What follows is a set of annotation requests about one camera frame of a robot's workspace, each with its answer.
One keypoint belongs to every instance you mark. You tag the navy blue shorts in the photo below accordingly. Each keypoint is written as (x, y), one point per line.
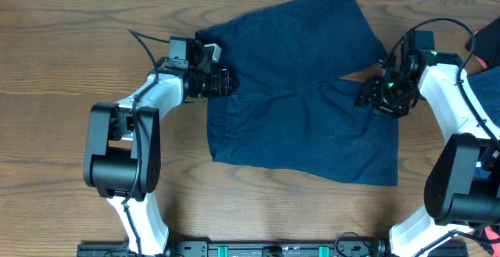
(293, 108)

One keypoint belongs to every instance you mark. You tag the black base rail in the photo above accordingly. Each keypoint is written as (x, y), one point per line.
(347, 245)

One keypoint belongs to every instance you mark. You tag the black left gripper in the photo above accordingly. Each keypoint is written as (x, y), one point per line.
(225, 83)

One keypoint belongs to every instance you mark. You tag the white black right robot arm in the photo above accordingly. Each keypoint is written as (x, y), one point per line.
(461, 194)

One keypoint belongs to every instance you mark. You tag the pile of dark clothes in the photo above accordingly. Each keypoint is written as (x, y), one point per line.
(485, 86)

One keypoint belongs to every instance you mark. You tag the red black garment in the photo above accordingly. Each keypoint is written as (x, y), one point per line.
(487, 45)

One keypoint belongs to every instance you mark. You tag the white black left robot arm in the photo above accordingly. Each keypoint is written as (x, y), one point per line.
(123, 153)

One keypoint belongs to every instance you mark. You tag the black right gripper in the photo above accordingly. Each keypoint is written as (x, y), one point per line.
(370, 92)

